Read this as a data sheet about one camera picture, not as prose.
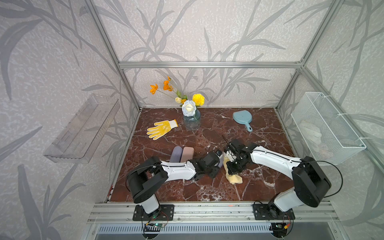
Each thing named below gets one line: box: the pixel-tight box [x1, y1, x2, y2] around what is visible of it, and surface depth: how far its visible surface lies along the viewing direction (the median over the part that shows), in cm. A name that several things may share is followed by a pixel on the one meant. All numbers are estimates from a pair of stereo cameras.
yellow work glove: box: [146, 119, 179, 140], surface depth 110 cm
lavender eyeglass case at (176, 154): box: [169, 145, 183, 163], surface depth 93 cm
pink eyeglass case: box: [180, 146, 194, 163], surface depth 96 cm
